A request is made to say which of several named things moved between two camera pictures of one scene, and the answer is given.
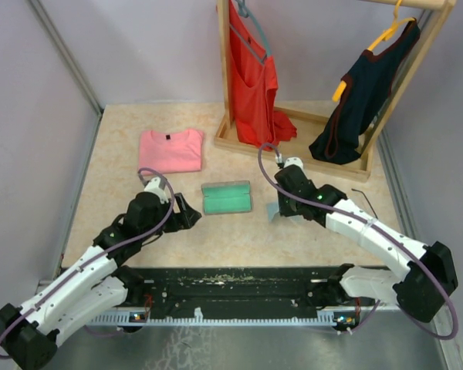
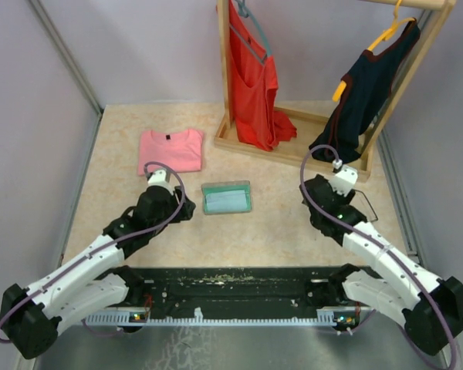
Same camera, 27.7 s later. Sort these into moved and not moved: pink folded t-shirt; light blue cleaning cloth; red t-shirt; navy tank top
Moved: light blue cleaning cloth
Not moved: red t-shirt; pink folded t-shirt; navy tank top
